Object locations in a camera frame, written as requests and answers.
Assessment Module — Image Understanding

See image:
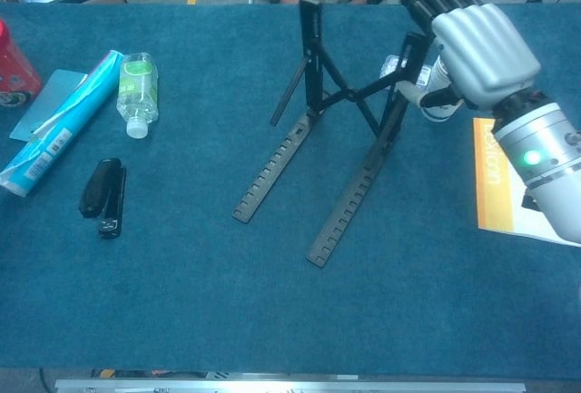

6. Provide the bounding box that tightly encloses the clear purple plastic box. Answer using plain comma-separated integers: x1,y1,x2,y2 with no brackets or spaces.
379,54,432,90

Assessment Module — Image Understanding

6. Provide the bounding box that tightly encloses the blue carpet table cover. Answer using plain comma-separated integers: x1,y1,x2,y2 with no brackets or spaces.
0,1,581,374

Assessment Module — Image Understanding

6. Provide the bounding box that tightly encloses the yellow white Lexicon book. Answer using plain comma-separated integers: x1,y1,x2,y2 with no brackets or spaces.
471,116,581,245

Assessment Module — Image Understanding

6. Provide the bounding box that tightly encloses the light blue smartphone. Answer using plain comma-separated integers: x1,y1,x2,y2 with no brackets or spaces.
8,69,88,142

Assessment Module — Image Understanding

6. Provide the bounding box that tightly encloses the blue cling film tube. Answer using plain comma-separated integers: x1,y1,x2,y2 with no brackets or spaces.
0,49,125,198

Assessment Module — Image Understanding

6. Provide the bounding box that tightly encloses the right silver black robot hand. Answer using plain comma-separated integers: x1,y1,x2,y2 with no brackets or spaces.
380,0,542,112

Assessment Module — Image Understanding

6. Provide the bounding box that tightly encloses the black stapler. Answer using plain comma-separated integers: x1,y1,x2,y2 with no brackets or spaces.
78,157,128,241

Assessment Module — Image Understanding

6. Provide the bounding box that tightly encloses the black folding laptop stand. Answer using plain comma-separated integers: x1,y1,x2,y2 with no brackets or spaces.
231,0,437,269

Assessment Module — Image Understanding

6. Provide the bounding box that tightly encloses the clear water bottle green label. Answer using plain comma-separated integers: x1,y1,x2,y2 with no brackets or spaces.
115,51,160,140

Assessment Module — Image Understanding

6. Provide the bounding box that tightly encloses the aluminium frame rail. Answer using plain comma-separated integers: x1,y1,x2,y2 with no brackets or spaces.
54,378,527,393

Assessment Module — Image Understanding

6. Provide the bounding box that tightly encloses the white cup of paper clips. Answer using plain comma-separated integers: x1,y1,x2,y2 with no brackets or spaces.
419,54,465,122

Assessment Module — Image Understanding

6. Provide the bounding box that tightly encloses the red snack canister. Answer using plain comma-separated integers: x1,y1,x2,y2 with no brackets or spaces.
0,19,44,108

